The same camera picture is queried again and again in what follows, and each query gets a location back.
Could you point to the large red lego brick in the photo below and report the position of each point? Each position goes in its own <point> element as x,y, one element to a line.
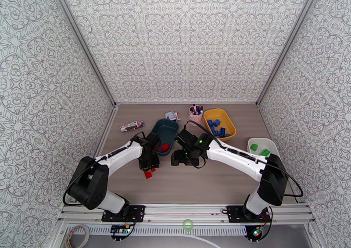
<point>148,175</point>

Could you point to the red stepped lego brick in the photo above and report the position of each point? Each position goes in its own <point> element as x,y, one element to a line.
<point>165,147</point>

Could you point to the long blue lego brick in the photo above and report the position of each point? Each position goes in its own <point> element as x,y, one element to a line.
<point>216,133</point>

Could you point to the long green lego brick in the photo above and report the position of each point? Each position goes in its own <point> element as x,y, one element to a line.
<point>265,152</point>

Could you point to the white plastic container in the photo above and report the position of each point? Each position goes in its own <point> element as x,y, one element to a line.
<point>270,144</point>

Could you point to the teal plastic container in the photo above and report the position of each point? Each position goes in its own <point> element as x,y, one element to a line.
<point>167,133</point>

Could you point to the pink cup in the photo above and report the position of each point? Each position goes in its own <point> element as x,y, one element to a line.
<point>195,120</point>

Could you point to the striped snack packet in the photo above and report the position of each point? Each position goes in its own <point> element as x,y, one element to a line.
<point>131,126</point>

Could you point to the grey pencil sharpener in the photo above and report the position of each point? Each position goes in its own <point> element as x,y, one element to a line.
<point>172,115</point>

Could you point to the yellow plastic container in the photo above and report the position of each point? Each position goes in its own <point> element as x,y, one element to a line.
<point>229,124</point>

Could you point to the left circuit board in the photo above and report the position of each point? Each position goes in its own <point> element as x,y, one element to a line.
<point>119,230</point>

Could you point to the circuit board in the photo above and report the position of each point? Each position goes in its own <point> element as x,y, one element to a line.
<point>257,232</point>
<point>119,230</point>

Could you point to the white tape roll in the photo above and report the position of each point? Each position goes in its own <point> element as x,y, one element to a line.
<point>79,227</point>

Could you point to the right circuit board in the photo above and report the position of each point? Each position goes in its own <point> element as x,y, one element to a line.
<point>257,232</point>

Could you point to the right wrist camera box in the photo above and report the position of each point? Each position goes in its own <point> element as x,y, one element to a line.
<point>187,136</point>

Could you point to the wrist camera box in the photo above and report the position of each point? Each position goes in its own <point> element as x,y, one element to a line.
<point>187,136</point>
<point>154,140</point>

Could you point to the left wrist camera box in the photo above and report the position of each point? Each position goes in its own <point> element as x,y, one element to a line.
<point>154,140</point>

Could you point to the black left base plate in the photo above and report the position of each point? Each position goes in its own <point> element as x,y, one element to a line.
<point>137,213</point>

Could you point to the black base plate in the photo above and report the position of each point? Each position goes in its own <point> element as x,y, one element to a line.
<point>234,214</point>
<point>137,213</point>

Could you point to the aluminium mounting rail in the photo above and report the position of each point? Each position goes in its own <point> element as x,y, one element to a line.
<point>186,210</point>

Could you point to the aluminium wall base bar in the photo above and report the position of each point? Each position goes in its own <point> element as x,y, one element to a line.
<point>164,103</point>

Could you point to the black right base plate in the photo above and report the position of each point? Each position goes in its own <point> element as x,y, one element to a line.
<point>234,214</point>

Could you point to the aluminium frame post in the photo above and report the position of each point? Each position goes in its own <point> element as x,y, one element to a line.
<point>285,46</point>
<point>85,46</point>

